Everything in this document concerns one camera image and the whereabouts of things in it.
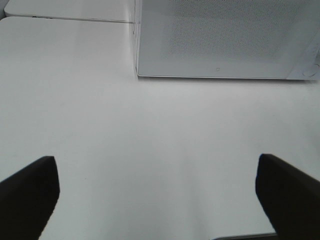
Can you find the white microwave oven body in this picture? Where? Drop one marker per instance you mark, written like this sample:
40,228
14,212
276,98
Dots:
310,62

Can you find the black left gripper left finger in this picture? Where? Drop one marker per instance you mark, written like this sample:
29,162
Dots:
28,199

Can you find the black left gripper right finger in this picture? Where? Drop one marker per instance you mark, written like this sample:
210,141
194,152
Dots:
289,197

